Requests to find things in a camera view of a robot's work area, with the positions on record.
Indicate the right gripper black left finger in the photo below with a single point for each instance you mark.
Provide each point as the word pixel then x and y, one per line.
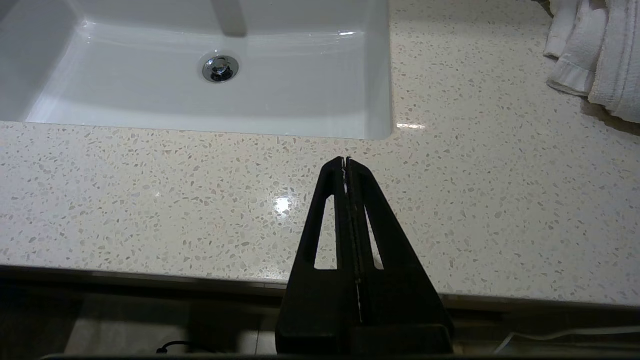
pixel 310 300

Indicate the crumpled white towel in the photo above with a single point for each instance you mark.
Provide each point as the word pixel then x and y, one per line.
pixel 600 50

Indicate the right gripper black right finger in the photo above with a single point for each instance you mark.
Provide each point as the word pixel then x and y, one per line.
pixel 400 300

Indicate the white ceramic sink basin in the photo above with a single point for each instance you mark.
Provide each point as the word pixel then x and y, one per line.
pixel 150 90

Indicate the chrome sink drain stopper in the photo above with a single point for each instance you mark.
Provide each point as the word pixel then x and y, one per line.
pixel 220 68

